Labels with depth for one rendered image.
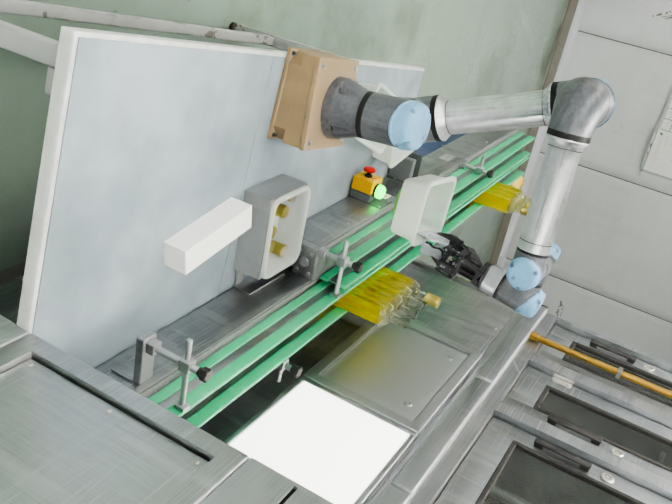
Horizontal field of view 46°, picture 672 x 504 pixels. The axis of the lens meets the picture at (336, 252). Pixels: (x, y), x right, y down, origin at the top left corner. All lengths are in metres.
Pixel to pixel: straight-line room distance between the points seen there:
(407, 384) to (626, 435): 0.63
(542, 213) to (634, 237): 6.36
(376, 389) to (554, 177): 0.73
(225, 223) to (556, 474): 1.03
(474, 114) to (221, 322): 0.79
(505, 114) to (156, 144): 0.83
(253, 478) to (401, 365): 1.03
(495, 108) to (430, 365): 0.75
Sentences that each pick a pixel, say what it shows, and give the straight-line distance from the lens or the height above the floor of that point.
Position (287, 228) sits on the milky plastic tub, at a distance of 2.08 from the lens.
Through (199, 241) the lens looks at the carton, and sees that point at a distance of 1.73.
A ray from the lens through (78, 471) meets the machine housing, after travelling 1.27.
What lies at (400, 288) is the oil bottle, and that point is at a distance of 2.27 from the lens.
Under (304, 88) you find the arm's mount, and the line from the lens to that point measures 1.88.
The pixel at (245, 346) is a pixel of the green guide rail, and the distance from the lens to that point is 1.87.
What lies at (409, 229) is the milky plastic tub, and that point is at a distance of 2.00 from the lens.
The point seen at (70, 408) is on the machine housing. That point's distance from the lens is 1.38.
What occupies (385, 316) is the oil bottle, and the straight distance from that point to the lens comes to 2.16.
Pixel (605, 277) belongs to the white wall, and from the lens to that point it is 8.34.
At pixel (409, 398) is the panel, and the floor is 1.24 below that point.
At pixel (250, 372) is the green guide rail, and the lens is 1.91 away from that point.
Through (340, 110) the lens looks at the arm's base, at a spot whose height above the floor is 0.89.
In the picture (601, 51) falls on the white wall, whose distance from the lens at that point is 7.86.
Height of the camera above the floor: 1.71
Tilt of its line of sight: 22 degrees down
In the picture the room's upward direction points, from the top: 113 degrees clockwise
